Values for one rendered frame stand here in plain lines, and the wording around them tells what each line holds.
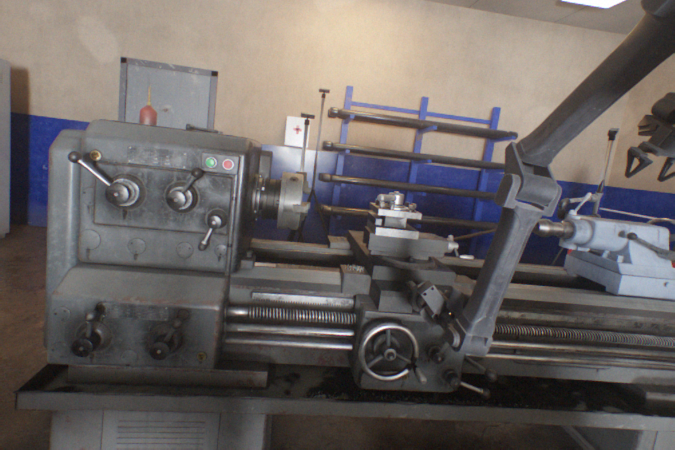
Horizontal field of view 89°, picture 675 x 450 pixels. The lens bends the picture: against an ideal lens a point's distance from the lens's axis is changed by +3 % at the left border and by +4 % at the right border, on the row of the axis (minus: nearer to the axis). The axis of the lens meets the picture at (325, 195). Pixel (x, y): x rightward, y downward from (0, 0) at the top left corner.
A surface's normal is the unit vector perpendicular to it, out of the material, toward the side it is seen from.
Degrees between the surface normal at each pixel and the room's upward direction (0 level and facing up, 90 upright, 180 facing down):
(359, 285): 90
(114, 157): 90
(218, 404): 90
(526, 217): 98
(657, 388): 0
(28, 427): 0
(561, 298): 36
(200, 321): 90
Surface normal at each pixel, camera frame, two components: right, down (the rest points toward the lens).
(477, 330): 0.07, 0.27
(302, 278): 0.16, -0.72
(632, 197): -0.99, -0.11
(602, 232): 0.11, 0.06
